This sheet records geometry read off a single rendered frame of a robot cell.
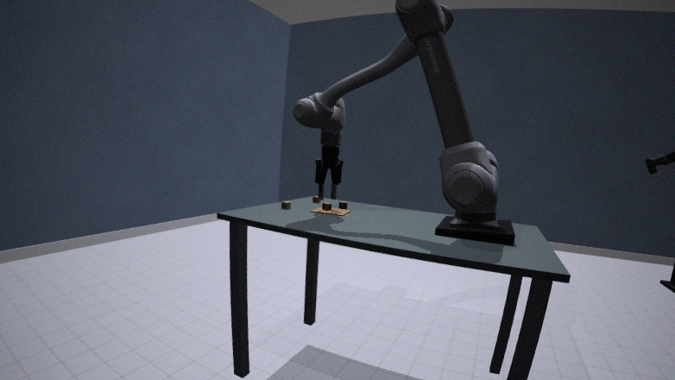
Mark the tan flat mat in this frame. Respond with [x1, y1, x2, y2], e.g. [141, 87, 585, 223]
[311, 207, 351, 216]

